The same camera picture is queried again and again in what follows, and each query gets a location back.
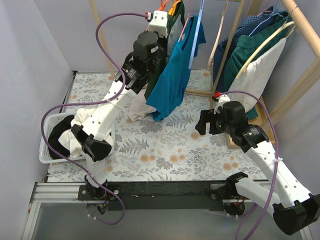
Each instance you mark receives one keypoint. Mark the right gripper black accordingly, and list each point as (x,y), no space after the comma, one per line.
(208,122)

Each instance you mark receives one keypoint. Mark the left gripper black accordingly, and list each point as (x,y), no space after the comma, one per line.
(161,46)

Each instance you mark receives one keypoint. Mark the teal blue t shirt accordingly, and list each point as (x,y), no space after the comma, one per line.
(169,90)

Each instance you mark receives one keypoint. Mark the yellow plastic hanger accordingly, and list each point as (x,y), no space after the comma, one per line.
(175,4)

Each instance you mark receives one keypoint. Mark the dark green raglan shirt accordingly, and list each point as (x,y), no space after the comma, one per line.
(174,27)

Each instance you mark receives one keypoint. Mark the pink wire hanger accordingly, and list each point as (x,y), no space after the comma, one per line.
(186,21)

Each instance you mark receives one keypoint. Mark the light blue hanger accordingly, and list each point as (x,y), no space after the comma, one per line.
(196,34)

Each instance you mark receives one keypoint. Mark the beige wooden hanger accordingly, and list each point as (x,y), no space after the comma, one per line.
(211,57)

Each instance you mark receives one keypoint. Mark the white t shirt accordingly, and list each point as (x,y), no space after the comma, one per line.
(91,135)

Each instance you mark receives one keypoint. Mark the orange plastic hanger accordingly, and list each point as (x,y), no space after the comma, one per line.
(163,4)

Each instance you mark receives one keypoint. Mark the cream t shirt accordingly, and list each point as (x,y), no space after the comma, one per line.
(138,107)

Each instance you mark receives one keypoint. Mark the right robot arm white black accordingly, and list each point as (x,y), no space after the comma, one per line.
(292,206)

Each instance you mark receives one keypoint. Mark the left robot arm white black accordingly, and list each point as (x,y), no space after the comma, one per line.
(134,75)

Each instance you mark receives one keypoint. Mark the cream plastic hanger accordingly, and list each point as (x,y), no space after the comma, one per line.
(253,55)

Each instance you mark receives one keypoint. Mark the blue checked shirt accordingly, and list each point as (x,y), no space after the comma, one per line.
(250,25)

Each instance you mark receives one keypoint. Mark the wooden clothes rack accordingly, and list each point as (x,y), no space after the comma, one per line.
(294,90)

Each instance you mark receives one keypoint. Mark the floral table cloth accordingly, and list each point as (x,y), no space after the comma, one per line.
(148,150)

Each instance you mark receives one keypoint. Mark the white garment right rack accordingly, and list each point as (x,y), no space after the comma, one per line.
(255,78)

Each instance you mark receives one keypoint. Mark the teal green garment right rack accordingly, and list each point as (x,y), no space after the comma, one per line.
(242,55)

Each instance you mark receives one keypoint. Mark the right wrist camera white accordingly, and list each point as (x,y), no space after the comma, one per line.
(221,100)

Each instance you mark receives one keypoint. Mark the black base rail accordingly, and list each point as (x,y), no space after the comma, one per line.
(169,195)

